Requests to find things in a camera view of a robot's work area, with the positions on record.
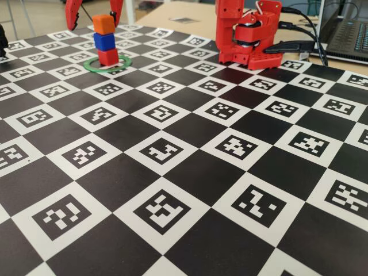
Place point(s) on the black stand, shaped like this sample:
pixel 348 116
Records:
pixel 3 40

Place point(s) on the red robot arm base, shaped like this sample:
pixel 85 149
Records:
pixel 264 60

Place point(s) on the red robot arm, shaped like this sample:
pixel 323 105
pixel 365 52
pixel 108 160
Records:
pixel 230 28

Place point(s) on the white table leg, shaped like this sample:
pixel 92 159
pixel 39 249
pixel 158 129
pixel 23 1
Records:
pixel 130 11

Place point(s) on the blue cube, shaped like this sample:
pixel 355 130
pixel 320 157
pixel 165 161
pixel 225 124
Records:
pixel 104 41

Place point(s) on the small printed marker sheet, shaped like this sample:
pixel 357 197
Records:
pixel 182 20

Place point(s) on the red cube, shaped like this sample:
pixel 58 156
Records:
pixel 107 57

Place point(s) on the orange cube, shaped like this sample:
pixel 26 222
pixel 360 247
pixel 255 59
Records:
pixel 103 24

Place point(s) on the dark laptop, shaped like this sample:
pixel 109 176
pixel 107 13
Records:
pixel 345 34

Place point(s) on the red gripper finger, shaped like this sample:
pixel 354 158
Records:
pixel 72 14
pixel 117 11

